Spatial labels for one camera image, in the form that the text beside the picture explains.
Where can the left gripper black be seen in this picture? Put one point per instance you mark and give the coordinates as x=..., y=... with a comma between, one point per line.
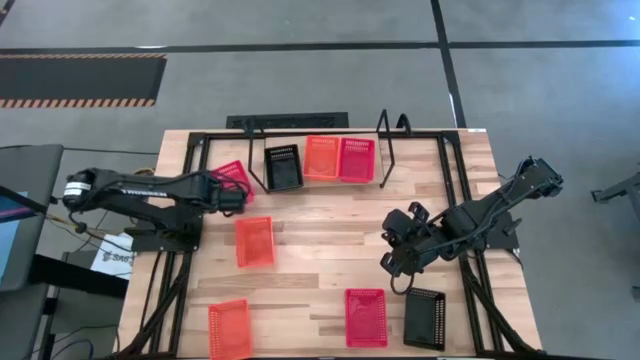
x=232, y=200

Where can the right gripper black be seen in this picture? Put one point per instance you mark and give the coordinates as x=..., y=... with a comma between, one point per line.
x=417, y=247

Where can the red plastic basket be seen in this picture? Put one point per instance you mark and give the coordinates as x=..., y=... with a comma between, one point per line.
x=357, y=162
x=366, y=318
x=232, y=172

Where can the orange plastic basket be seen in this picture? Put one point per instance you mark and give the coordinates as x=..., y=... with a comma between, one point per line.
x=322, y=160
x=255, y=242
x=230, y=330

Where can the black plastic basket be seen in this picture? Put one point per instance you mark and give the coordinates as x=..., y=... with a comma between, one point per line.
x=425, y=320
x=283, y=170

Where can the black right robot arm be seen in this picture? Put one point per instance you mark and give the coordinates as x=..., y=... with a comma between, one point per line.
x=500, y=205

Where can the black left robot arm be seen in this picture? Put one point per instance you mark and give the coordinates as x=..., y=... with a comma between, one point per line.
x=140, y=192

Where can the black floor plate with lettering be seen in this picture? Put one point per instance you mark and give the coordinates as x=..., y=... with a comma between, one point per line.
x=287, y=121

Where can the white printed paper sheet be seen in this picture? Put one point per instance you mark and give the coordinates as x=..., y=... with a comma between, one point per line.
x=112, y=257

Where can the black desk beam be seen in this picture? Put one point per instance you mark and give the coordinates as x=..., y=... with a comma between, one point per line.
x=75, y=277

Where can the black floor mat striped edges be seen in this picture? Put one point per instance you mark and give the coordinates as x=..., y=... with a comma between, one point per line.
x=80, y=80

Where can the monitor with blue screen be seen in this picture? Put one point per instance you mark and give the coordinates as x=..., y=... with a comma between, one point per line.
x=10, y=240

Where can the grey metal stand leg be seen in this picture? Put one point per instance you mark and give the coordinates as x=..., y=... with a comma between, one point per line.
x=620, y=190

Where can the grey cabinet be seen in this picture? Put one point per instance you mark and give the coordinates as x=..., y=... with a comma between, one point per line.
x=20, y=325

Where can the black aluminium table frame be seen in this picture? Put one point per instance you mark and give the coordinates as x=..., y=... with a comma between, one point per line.
x=325, y=134

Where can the black arched bracket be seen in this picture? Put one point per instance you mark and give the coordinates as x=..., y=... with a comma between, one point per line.
x=404, y=116

